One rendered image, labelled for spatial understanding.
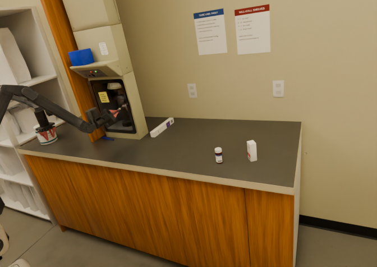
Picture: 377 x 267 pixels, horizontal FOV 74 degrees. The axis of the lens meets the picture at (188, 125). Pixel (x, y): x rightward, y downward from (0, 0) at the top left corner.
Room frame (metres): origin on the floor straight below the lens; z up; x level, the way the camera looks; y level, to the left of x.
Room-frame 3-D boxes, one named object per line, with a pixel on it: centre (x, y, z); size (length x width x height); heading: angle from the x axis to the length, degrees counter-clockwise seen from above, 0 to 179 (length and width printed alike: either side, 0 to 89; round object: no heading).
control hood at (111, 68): (1.64, 0.53, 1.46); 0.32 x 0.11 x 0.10; 61
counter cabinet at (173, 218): (1.67, 0.31, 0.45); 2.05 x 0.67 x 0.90; 61
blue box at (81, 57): (1.69, 0.60, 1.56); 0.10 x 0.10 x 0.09; 61
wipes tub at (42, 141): (1.88, 1.14, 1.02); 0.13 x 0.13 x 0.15
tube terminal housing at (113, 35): (1.80, 0.44, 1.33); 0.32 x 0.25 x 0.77; 61
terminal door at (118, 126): (1.69, 0.50, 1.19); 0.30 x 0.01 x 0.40; 61
